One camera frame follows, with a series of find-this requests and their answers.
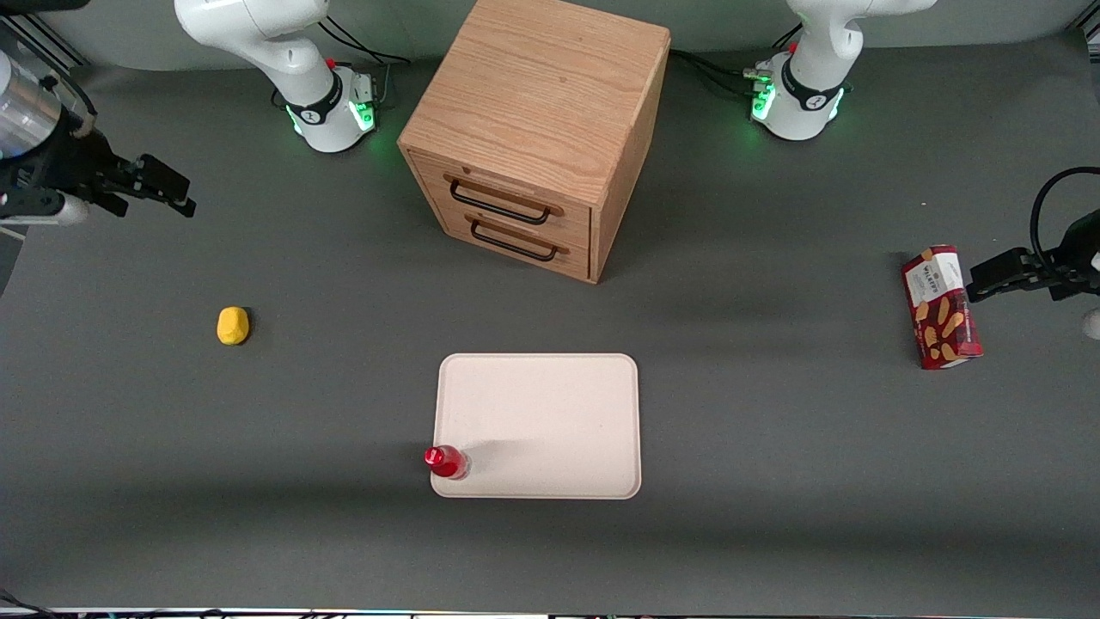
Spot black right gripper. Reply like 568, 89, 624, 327
0, 127, 198, 218

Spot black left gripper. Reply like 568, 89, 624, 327
968, 210, 1100, 304

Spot red coke bottle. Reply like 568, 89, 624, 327
424, 444, 472, 481

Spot beige rectangular tray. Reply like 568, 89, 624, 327
430, 352, 643, 500

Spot red cookie box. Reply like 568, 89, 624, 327
901, 245, 984, 371

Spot wooden two-drawer cabinet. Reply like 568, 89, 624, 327
398, 0, 672, 285

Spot black looped gripper cable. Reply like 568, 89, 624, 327
1030, 167, 1100, 269

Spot aluminium frame rail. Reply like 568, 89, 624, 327
0, 14, 89, 71

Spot black right arm base cables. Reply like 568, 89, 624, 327
320, 13, 413, 108

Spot black arm base cables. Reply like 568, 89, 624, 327
670, 24, 804, 97
320, 13, 413, 108

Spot long black drawer handle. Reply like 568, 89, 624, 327
443, 174, 565, 226

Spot black left arm base cables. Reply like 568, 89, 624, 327
670, 24, 804, 97

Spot short black drawer handle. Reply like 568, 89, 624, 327
465, 215, 571, 262

